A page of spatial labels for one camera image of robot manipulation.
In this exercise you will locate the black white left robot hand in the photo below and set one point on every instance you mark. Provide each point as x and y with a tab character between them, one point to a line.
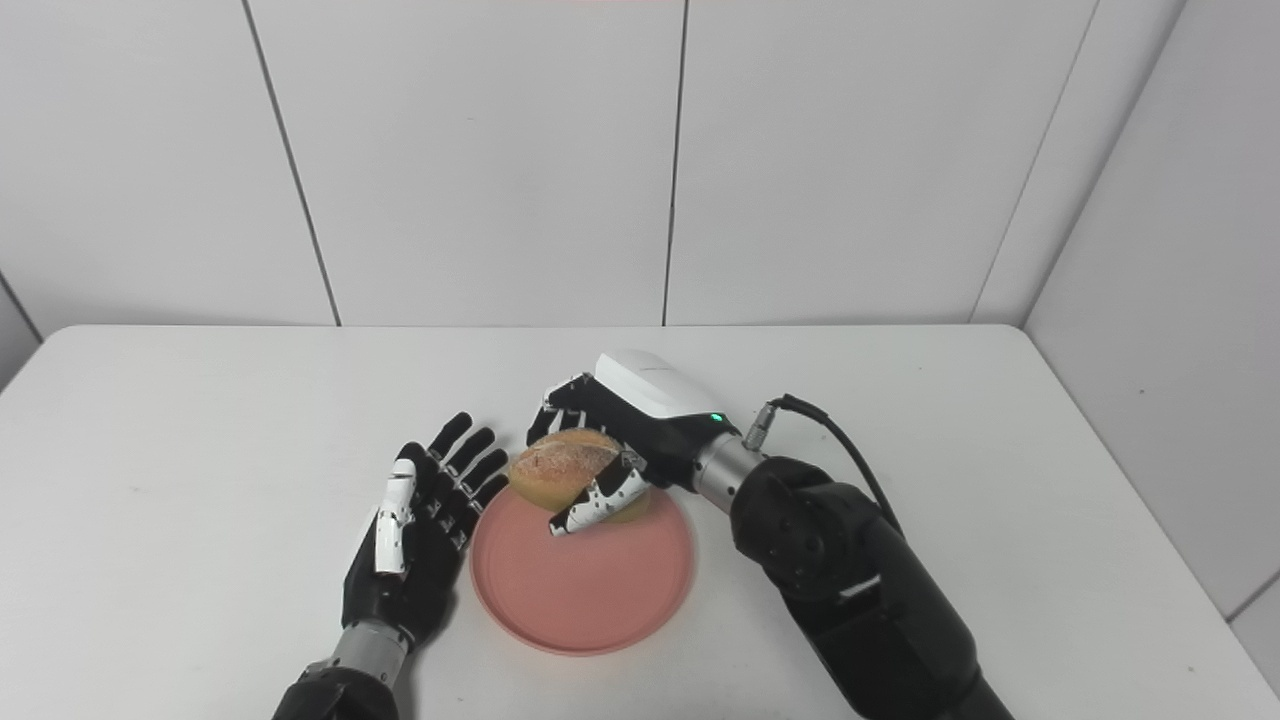
420	570

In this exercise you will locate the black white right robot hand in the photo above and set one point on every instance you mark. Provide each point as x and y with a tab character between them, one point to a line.
650	410

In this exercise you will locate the golden bread roll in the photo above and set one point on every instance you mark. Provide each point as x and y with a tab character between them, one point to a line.
555	470

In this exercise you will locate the pink round plate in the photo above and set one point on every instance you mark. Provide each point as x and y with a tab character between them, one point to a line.
585	585

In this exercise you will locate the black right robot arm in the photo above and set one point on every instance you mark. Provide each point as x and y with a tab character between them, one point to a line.
850	580

